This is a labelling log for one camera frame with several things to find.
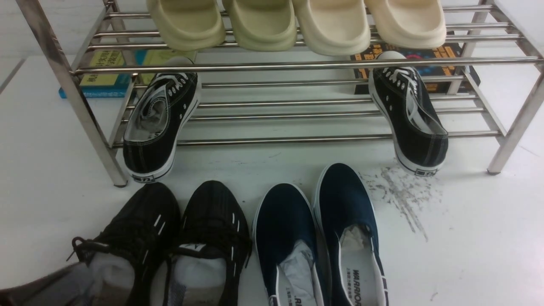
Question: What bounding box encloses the black knit sneaker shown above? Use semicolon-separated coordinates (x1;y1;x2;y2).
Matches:
72;183;181;306
150;181;252;306

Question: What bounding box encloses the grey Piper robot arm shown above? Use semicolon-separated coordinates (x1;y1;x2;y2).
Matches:
0;263;94;306

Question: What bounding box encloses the navy slip-on shoe right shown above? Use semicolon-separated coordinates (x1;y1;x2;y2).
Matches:
313;163;389;306

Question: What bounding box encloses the navy slip-on shoe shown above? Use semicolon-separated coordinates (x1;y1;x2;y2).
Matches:
252;183;328;306
313;163;389;306

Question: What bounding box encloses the navy slip-on shoe left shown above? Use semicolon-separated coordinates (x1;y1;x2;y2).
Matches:
252;183;328;306

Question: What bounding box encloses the stainless steel shoe rack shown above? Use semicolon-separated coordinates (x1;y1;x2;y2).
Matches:
16;0;543;188

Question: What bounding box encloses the black canvas sneaker left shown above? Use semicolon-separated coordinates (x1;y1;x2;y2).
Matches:
122;71;202;184

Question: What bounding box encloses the black canvas sneaker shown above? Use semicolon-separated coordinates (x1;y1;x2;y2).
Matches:
368;65;449;177
122;71;202;184

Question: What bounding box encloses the green slide sandal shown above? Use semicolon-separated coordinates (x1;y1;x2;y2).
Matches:
222;0;298;52
146;0;226;51

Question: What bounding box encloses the cream slide sandal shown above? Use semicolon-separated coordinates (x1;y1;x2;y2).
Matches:
365;0;447;50
292;0;371;56

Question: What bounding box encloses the black canvas sneaker right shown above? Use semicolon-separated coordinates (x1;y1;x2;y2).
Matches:
368;65;449;177

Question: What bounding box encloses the green slide sandal far left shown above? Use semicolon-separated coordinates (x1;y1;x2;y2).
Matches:
146;0;226;51

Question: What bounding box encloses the cream slide sandal far right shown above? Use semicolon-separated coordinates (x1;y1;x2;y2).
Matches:
365;0;447;50

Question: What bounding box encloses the yellow blue book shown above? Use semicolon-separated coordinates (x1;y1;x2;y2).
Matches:
79;50;198;98

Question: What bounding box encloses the black orange book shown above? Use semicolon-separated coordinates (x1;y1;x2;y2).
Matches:
350;43;481;95

